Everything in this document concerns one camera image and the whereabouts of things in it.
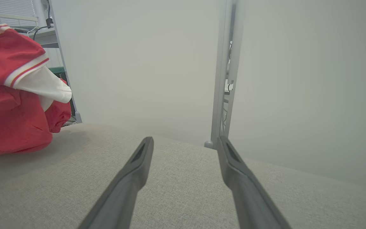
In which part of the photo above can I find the black power cable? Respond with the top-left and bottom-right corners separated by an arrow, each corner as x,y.
32,0 -> 54,41

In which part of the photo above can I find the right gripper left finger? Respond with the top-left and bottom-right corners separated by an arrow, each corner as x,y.
78,137 -> 154,229

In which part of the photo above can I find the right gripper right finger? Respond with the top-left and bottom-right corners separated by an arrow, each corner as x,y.
217,136 -> 292,229

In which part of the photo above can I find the grey desk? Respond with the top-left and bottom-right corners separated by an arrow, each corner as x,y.
13,27 -> 59,49

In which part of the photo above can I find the red jersey with white sleeves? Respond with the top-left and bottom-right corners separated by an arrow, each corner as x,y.
0,23 -> 73,158

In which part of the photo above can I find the green box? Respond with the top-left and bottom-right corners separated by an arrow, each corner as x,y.
48,66 -> 66,80

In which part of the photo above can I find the grey metal partition post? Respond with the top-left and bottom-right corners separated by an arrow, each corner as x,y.
210,0 -> 245,150

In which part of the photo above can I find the white partition panel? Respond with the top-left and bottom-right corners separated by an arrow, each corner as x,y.
50,0 -> 226,147
231,0 -> 366,191

